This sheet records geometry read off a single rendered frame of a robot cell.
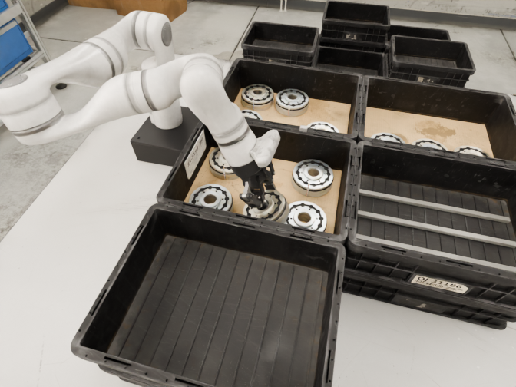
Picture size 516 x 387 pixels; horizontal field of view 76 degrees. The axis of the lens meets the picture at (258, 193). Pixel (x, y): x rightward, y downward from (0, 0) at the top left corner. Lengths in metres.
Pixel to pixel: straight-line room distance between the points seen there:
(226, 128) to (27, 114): 0.33
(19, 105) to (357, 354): 0.80
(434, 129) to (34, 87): 1.00
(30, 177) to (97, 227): 1.41
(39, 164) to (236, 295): 1.94
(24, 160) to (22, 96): 1.87
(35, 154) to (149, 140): 1.53
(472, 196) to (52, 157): 2.23
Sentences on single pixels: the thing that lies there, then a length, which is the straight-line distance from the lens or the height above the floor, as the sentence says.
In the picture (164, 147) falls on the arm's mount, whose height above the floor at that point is 0.78.
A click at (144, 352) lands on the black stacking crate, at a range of 0.69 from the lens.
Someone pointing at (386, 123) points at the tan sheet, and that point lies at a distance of 1.09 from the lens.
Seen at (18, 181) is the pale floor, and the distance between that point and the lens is 2.41.
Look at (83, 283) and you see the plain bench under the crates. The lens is 0.94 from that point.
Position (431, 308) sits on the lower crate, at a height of 0.73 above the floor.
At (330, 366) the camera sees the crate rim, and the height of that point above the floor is 0.93.
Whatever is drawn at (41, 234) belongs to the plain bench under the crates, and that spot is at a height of 0.70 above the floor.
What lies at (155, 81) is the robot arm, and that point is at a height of 1.17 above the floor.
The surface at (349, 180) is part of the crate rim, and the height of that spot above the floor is 0.93.
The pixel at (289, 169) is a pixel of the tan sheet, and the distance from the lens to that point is 0.88.
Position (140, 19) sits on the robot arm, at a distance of 0.98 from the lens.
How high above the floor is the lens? 1.47
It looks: 51 degrees down
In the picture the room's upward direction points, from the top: straight up
